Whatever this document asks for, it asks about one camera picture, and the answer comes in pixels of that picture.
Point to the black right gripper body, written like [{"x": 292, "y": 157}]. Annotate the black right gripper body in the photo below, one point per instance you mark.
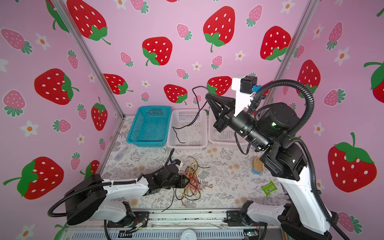
[{"x": 229, "y": 116}]

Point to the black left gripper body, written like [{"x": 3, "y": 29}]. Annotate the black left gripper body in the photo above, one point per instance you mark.
[{"x": 178, "y": 181}]

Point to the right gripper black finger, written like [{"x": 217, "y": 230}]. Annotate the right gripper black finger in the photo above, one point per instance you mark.
[
  {"x": 219, "y": 122},
  {"x": 214, "y": 102}
]

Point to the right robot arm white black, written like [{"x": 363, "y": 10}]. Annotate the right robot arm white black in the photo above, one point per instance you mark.
[{"x": 272, "y": 129}]

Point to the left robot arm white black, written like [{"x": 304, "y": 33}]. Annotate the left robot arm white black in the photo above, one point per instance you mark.
[{"x": 95, "y": 198}]

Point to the white basket right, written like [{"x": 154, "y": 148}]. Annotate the white basket right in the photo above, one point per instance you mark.
[{"x": 224, "y": 139}]

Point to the white basket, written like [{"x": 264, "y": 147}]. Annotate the white basket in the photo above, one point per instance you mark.
[
  {"x": 224, "y": 139},
  {"x": 188, "y": 130}
]

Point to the white basket middle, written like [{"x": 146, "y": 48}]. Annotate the white basket middle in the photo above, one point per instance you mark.
[{"x": 188, "y": 130}]

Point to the clear plastic bag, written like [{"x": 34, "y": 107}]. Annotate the clear plastic bag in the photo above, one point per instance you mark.
[{"x": 121, "y": 154}]

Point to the teal plastic basket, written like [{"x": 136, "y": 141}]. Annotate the teal plastic basket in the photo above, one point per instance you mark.
[{"x": 150, "y": 126}]

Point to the green wipes packet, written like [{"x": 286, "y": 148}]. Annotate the green wipes packet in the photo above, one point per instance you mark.
[{"x": 269, "y": 188}]

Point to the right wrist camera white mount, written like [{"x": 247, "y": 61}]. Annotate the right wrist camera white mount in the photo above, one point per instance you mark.
[{"x": 245, "y": 87}]

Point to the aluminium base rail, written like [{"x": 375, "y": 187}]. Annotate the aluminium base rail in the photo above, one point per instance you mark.
[{"x": 178, "y": 224}]

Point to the aluminium corner post right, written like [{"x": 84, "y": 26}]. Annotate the aluminium corner post right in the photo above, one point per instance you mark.
[{"x": 284, "y": 24}]

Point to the aluminium corner post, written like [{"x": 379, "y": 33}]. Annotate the aluminium corner post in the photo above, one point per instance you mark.
[
  {"x": 78, "y": 38},
  {"x": 284, "y": 24}
]

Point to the aluminium corner post left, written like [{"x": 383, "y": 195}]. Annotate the aluminium corner post left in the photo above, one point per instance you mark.
[{"x": 78, "y": 38}]

